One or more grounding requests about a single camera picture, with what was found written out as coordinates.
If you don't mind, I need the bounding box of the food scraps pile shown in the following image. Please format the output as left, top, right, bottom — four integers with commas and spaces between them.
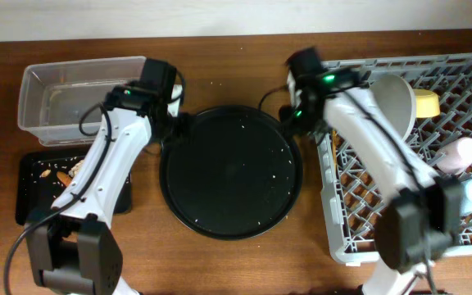
39, 160, 84, 178

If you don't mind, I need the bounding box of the pink cup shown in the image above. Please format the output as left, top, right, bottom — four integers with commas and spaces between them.
437, 137, 472, 175

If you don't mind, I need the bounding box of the orange carrot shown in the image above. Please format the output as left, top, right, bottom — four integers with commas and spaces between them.
57, 171, 72, 187

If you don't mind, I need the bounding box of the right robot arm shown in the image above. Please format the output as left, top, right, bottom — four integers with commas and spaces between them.
280, 48, 465, 294

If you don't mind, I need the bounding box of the wooden chopstick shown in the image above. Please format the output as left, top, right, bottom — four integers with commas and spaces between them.
331, 129, 338, 170

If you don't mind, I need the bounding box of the grey dishwasher rack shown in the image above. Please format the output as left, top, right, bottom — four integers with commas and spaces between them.
317, 53, 472, 266

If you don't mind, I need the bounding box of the yellow bowl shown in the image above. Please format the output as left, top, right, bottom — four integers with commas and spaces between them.
413, 89, 440, 118

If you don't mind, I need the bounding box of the clear plastic bin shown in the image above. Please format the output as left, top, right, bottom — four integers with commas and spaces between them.
17, 56, 146, 147

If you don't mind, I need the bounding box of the round black serving tray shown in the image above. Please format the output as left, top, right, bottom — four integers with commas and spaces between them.
159, 106, 303, 240

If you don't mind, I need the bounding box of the black rectangular tray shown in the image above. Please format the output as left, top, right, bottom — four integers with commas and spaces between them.
15, 149, 134, 226

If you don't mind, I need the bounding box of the grey plate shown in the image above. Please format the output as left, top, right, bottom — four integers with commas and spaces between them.
370, 75, 416, 140

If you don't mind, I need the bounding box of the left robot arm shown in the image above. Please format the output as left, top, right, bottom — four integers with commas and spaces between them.
16, 59, 185, 294

